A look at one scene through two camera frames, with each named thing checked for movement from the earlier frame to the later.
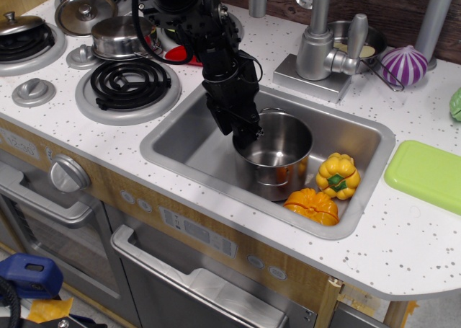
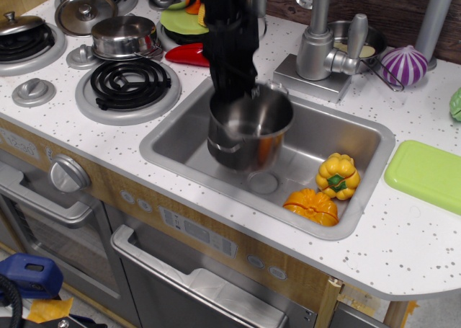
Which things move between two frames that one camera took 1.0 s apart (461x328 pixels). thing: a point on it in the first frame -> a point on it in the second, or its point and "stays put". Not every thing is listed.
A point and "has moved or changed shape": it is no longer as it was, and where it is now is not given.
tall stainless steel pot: (276, 164) has moved or changed shape
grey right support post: (434, 21) stays put
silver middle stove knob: (81, 58) stays put
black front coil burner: (128, 82) stays put
